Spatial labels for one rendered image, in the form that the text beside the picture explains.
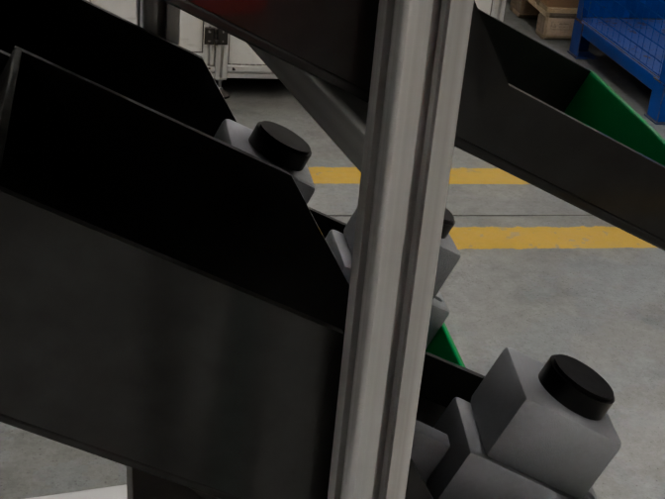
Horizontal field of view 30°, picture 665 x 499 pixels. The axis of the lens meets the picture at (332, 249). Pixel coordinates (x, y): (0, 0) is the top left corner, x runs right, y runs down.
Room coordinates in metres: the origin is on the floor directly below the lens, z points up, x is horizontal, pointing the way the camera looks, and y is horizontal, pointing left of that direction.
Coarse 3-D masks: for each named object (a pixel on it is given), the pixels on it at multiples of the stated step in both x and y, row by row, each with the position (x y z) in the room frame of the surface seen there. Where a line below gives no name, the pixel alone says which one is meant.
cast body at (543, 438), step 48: (480, 384) 0.43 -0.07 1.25; (528, 384) 0.41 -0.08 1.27; (576, 384) 0.41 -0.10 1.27; (432, 432) 0.41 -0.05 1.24; (480, 432) 0.41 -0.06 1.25; (528, 432) 0.39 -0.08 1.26; (576, 432) 0.40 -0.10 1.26; (432, 480) 0.40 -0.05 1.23; (480, 480) 0.39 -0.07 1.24; (528, 480) 0.39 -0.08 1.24; (576, 480) 0.39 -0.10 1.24
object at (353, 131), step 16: (256, 48) 0.44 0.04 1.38; (272, 64) 0.43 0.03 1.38; (288, 64) 0.41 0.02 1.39; (288, 80) 0.41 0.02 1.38; (304, 80) 0.39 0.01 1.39; (320, 80) 0.38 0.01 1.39; (304, 96) 0.39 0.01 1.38; (320, 96) 0.38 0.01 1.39; (336, 96) 0.37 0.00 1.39; (352, 96) 0.37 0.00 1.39; (320, 112) 0.38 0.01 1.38; (336, 112) 0.36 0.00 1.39; (352, 112) 0.36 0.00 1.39; (336, 128) 0.36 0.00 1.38; (352, 128) 0.35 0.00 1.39; (336, 144) 0.36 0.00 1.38; (352, 144) 0.35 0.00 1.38; (352, 160) 0.35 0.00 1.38
